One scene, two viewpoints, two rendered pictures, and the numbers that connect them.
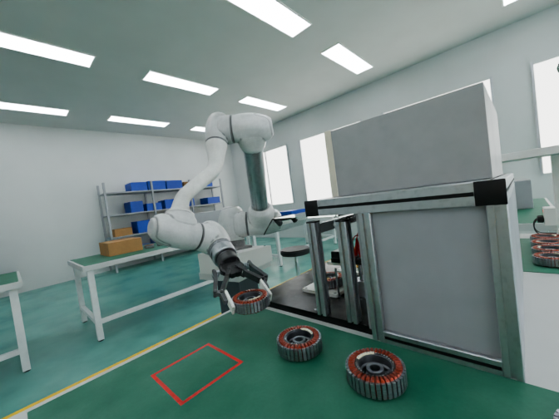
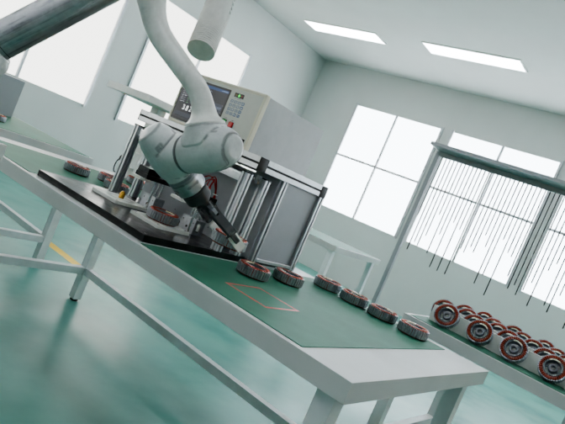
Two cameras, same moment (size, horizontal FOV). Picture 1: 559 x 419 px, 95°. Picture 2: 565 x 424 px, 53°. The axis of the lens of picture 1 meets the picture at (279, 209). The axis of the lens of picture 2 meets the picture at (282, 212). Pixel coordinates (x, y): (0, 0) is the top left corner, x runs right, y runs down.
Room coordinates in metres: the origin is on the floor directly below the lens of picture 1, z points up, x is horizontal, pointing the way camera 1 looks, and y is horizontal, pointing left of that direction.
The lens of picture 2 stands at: (0.84, 1.80, 1.06)
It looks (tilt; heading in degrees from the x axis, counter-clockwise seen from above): 3 degrees down; 263
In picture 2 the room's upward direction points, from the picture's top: 23 degrees clockwise
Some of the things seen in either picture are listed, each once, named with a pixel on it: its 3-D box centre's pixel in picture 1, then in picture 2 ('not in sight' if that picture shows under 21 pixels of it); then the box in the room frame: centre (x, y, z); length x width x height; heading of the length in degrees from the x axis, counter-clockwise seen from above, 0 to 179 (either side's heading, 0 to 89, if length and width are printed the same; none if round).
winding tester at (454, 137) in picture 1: (416, 154); (246, 124); (0.83, -0.46, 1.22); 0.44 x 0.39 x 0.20; 137
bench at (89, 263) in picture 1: (180, 268); not in sight; (3.49, 1.46, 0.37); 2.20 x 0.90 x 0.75; 137
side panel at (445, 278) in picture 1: (429, 282); (285, 229); (0.55, -0.30, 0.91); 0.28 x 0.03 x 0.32; 47
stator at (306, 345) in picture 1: (299, 342); (253, 270); (0.63, -0.01, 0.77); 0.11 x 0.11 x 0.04
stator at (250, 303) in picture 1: (250, 300); (229, 240); (0.75, 0.12, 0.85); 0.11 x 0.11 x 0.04
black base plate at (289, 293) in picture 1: (348, 280); (140, 215); (1.05, -0.25, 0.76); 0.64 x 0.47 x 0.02; 137
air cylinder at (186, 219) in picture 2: (364, 285); (192, 225); (0.87, -0.26, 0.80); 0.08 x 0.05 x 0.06; 137
